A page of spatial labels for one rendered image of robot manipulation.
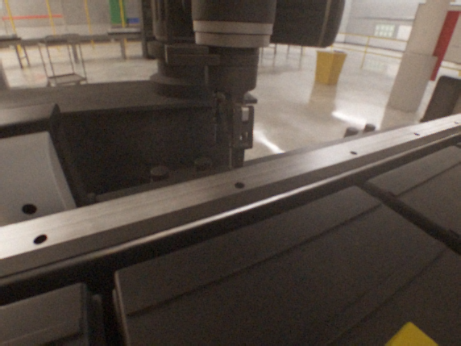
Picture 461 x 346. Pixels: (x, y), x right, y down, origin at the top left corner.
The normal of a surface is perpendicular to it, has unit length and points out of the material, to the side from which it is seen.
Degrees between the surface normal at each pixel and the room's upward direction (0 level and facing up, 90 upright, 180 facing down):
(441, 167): 0
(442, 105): 90
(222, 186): 0
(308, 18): 113
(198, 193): 0
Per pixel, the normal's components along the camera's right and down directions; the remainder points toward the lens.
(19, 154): 0.32, -0.36
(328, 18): -0.24, 0.75
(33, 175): 0.44, 0.14
